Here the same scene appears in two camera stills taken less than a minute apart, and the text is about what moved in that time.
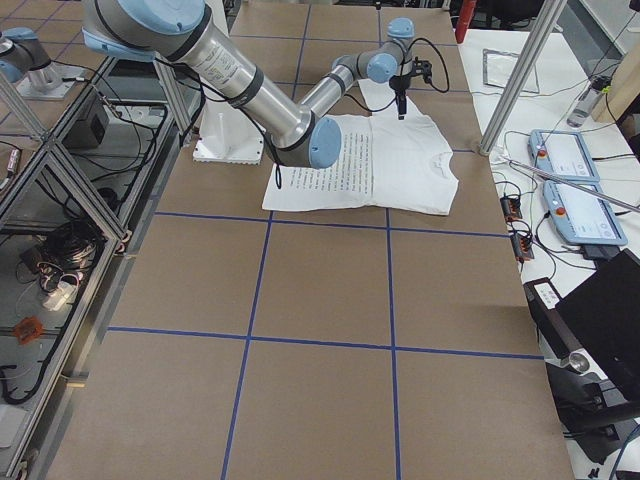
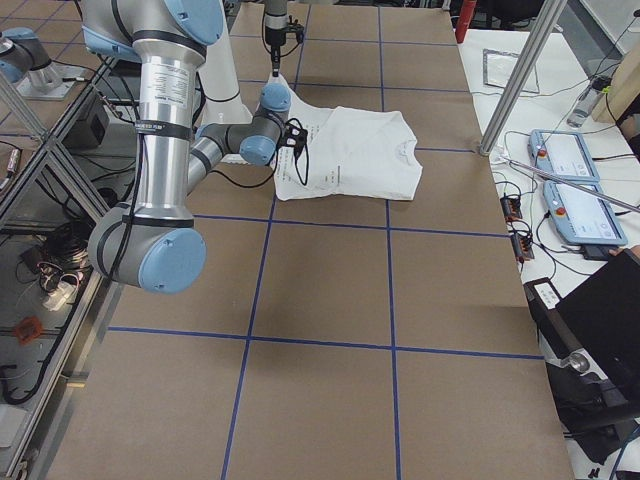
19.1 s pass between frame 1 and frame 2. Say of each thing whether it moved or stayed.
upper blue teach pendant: stayed
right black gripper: moved
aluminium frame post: stayed
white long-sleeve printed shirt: moved
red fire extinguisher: stayed
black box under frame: stayed
